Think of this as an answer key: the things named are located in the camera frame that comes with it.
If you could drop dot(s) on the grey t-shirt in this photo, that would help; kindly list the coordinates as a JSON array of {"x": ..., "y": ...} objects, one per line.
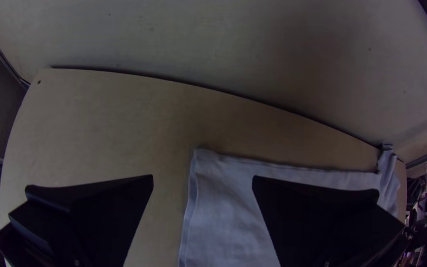
[{"x": 221, "y": 207}]

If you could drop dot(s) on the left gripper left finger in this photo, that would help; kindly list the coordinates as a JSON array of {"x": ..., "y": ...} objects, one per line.
[{"x": 87, "y": 218}]

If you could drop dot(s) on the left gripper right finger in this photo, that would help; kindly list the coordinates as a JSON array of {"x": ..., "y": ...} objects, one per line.
[{"x": 321, "y": 226}]

